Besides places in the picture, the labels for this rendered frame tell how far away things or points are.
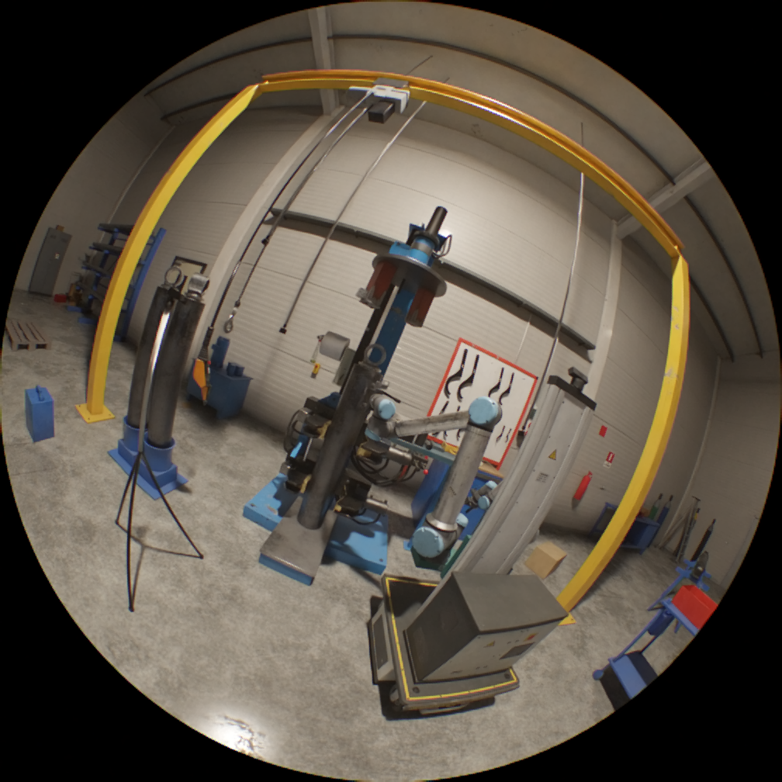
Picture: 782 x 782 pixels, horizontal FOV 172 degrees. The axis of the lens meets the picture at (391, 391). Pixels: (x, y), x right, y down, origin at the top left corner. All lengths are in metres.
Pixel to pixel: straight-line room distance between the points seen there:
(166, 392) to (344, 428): 1.33
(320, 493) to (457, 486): 1.15
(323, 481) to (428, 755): 1.91
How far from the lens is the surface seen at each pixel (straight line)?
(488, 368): 4.02
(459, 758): 1.80
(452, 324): 3.95
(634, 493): 2.72
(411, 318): 1.89
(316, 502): 2.01
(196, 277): 1.98
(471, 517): 3.21
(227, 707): 1.52
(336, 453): 1.81
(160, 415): 2.11
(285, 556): 1.88
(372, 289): 1.71
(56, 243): 10.41
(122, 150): 11.64
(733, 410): 11.48
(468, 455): 1.06
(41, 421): 2.83
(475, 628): 1.06
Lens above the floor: 1.50
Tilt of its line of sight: 4 degrees down
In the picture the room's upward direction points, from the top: 23 degrees clockwise
